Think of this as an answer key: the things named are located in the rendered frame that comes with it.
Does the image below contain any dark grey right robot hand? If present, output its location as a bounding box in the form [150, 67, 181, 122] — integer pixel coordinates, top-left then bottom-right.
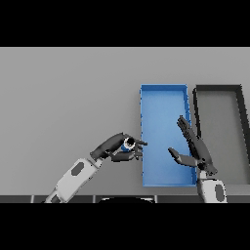
[167, 114, 219, 176]

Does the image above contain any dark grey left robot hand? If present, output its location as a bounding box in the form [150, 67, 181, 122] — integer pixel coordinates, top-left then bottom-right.
[89, 132, 148, 163]

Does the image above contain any blue pipe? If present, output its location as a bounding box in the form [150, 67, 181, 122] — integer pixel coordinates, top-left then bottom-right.
[120, 136, 137, 153]

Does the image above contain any dark grey bin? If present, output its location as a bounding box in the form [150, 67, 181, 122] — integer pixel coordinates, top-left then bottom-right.
[191, 84, 250, 188]

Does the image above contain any blue bin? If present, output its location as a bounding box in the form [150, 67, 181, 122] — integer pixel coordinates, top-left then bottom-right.
[140, 83, 198, 188]

